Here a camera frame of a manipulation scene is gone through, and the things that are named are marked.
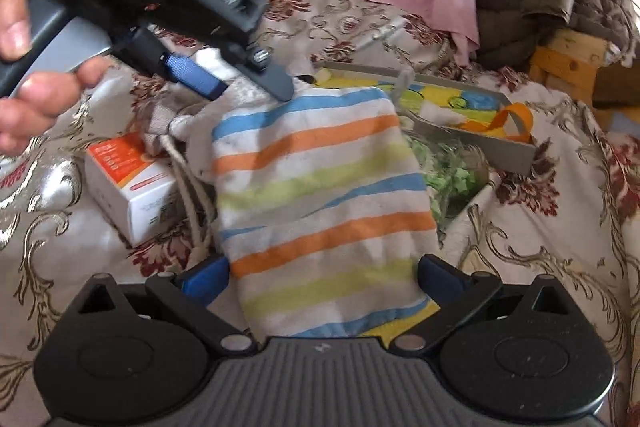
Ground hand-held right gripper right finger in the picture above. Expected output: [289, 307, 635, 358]
[390, 254, 576, 356]

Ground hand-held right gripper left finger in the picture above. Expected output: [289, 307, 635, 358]
[65, 254, 269, 356]

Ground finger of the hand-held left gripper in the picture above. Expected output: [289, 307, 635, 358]
[112, 27, 227, 102]
[222, 43, 297, 104]

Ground grey sock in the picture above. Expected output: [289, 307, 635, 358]
[390, 67, 453, 132]

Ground striped cloth pouch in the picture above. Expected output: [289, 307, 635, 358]
[210, 87, 443, 340]

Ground grey tray with cartoon lining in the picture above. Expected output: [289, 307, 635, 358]
[312, 59, 538, 178]

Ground orange strap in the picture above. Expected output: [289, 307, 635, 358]
[460, 103, 533, 142]

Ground person's left hand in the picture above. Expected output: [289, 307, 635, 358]
[0, 0, 117, 156]

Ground clear bag green contents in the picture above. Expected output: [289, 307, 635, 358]
[400, 132, 493, 248]

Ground orange and white carton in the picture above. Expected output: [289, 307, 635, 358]
[84, 131, 188, 248]

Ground grey metal rod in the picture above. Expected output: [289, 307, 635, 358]
[356, 18, 407, 48]

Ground floral blanket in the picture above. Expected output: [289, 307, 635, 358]
[0, 0, 640, 427]

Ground grey drawstring pouch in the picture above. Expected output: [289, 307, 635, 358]
[135, 94, 223, 273]

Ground wooden bed frame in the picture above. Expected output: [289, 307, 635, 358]
[530, 29, 640, 118]

